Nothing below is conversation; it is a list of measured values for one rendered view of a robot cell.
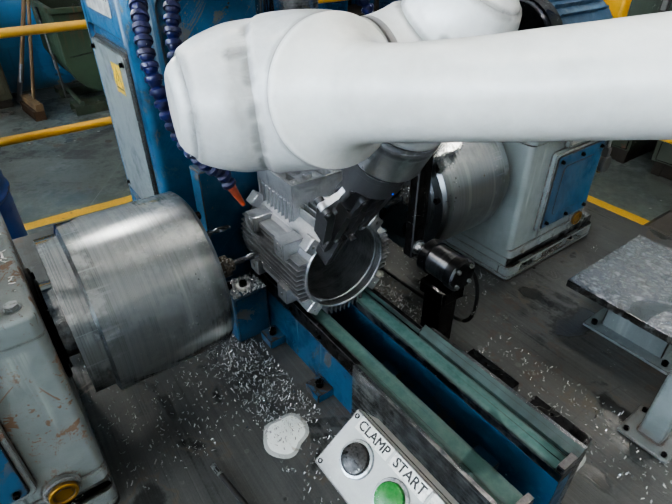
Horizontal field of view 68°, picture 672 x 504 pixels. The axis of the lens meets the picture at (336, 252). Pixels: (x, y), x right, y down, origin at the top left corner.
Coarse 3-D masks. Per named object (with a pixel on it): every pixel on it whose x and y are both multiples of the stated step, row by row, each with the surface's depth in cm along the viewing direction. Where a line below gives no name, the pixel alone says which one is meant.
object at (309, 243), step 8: (256, 192) 88; (248, 200) 89; (256, 200) 88; (376, 216) 82; (376, 224) 83; (304, 240) 77; (312, 240) 76; (304, 248) 76; (312, 248) 77; (376, 280) 90; (304, 304) 84; (312, 304) 83; (312, 312) 84
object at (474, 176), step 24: (456, 144) 93; (480, 144) 95; (432, 168) 89; (456, 168) 91; (480, 168) 94; (504, 168) 99; (408, 192) 92; (432, 192) 91; (456, 192) 91; (480, 192) 95; (504, 192) 102; (384, 216) 105; (432, 216) 94; (456, 216) 93; (480, 216) 99
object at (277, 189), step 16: (272, 176) 83; (288, 176) 87; (304, 176) 84; (320, 176) 82; (336, 176) 83; (272, 192) 85; (288, 192) 80; (304, 192) 81; (320, 192) 83; (288, 208) 82
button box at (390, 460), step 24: (360, 432) 50; (384, 432) 50; (336, 456) 50; (384, 456) 48; (408, 456) 49; (336, 480) 49; (360, 480) 48; (384, 480) 46; (408, 480) 46; (432, 480) 47
